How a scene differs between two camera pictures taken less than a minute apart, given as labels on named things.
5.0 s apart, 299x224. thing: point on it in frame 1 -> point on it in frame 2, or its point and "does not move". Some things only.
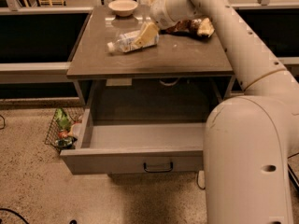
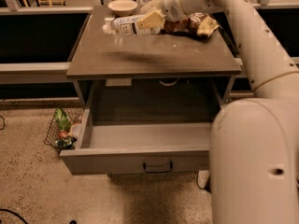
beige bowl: [123, 7] does not move
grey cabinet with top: [178, 71] does not move
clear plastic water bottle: [126, 43] -> [129, 26]
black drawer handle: [157, 170] does not move
